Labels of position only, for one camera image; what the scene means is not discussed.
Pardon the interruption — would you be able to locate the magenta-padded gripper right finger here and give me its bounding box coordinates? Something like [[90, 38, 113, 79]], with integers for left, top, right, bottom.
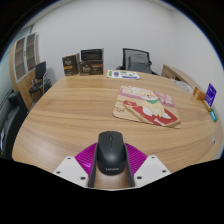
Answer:
[[125, 142, 172, 188]]

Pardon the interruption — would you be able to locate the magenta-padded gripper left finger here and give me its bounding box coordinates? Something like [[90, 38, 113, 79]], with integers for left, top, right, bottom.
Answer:
[[53, 142, 99, 188]]

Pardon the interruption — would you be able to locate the black computer mouse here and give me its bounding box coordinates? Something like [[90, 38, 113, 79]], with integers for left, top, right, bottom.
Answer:
[[96, 130, 128, 176]]

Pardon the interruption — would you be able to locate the dog print mouse pad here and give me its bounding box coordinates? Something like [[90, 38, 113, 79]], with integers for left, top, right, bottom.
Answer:
[[112, 85, 182, 129]]

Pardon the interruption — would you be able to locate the black sofa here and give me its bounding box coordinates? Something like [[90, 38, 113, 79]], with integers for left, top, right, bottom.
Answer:
[[0, 90, 29, 159]]

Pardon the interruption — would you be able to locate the teal green small box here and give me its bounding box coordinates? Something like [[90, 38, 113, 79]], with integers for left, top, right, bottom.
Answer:
[[209, 108, 219, 123]]

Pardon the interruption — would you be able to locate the round printed white sheet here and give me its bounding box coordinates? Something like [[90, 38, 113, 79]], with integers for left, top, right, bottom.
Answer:
[[173, 79, 194, 94]]

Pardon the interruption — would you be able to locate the orange box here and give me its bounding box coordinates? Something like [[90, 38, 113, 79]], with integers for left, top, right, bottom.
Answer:
[[192, 86, 207, 102]]

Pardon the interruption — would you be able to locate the purple card sign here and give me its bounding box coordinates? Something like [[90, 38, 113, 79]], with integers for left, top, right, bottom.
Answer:
[[203, 82, 218, 113]]

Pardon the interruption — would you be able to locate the white sticker sheet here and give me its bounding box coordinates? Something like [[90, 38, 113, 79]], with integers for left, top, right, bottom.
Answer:
[[106, 69, 141, 80]]

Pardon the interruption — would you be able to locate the wooden side desk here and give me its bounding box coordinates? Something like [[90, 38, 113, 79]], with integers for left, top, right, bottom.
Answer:
[[161, 64, 204, 94]]

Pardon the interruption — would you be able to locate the wooden shelf unit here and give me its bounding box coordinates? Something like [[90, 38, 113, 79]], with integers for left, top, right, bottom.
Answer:
[[9, 32, 39, 111]]

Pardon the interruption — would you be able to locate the black visitor chair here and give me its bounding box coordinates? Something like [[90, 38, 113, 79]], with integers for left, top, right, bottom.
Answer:
[[28, 61, 51, 101]]

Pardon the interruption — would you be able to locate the small brown cardboard box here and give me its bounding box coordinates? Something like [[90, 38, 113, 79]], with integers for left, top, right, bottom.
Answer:
[[61, 53, 81, 77]]

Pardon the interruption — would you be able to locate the grey backpack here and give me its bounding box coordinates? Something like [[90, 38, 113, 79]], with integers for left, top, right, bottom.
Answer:
[[127, 53, 153, 74]]

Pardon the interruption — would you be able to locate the black box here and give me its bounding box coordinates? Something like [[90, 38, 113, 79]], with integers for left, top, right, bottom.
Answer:
[[80, 48, 104, 63]]

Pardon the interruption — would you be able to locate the black mesh office chair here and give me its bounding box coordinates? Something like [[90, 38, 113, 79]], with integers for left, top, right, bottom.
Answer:
[[116, 47, 158, 75]]

